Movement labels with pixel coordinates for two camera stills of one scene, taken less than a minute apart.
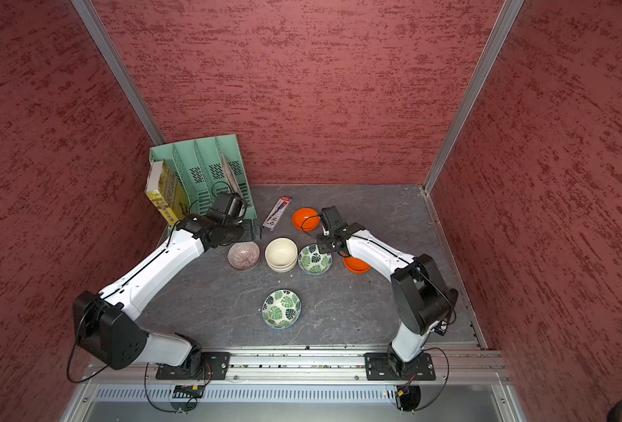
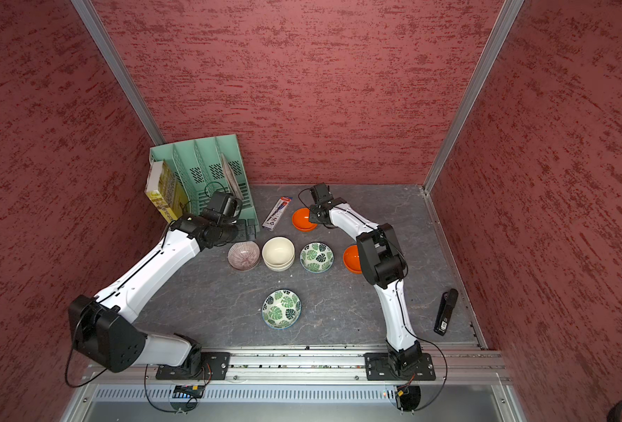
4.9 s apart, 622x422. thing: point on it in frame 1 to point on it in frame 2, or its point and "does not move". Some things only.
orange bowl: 306,219 does not move
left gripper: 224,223 does not move
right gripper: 323,247 to 314,214
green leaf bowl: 314,262 does not move
